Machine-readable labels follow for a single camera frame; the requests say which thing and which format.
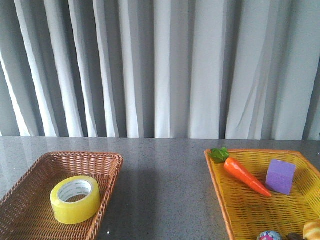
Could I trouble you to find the brown wicker basket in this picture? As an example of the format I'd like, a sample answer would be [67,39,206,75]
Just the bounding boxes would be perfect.
[0,151,124,240]

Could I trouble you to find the toy bread roll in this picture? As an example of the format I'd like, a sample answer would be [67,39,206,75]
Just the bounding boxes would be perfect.
[303,219,320,240]

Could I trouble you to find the grey pleated curtain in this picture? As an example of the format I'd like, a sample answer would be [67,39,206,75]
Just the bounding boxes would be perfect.
[0,0,320,141]

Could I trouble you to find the dark brown toy piece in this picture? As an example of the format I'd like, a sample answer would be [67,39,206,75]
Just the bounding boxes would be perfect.
[286,233,304,240]

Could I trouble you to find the orange toy carrot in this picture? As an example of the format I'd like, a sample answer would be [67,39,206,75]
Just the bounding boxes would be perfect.
[208,147,272,198]

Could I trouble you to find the yellow tape roll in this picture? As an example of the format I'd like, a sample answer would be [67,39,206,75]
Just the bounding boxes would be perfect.
[50,175,101,225]

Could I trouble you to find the purple foam cube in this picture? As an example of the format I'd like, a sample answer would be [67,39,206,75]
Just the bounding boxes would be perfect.
[265,159,296,195]

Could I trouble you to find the yellow wicker basket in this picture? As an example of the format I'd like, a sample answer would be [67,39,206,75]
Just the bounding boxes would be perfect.
[204,149,320,240]

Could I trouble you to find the colourful patterned ball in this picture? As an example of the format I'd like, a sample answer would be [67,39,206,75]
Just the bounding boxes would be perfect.
[257,230,283,240]

